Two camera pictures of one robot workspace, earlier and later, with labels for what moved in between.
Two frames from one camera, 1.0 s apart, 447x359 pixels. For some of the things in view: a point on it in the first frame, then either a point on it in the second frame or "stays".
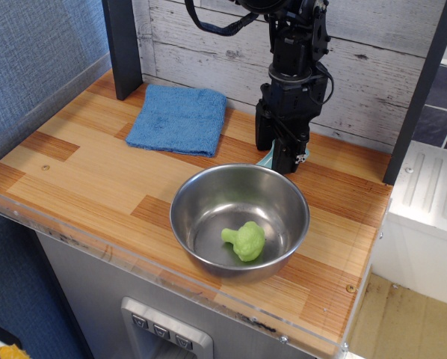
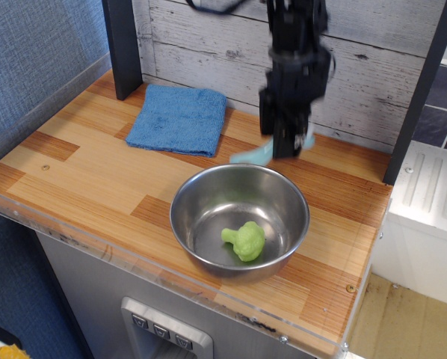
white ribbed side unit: (421, 247) stays
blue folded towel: (181, 120) stays
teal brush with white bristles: (267, 161) → (261, 155)
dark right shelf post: (421, 91) stays
